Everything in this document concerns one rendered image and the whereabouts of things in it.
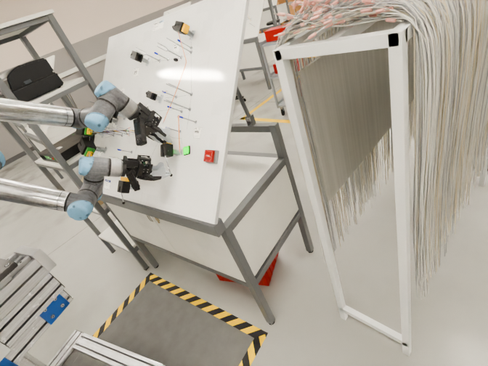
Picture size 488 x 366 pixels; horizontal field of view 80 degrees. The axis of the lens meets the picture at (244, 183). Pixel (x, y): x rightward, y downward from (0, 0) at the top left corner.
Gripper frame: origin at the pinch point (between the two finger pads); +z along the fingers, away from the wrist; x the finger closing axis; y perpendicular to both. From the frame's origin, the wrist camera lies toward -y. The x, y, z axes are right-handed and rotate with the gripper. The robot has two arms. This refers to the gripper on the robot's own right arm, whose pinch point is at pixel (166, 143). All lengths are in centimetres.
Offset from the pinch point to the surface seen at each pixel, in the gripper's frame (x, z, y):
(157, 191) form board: 16.4, 14.6, -15.4
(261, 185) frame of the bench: -25.7, 42.1, -2.7
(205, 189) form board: -16.9, 15.9, -18.1
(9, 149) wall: 731, 35, 196
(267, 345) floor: -8, 99, -71
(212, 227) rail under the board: -20.5, 22.7, -32.9
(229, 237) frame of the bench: -20, 34, -33
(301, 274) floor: -14, 118, -27
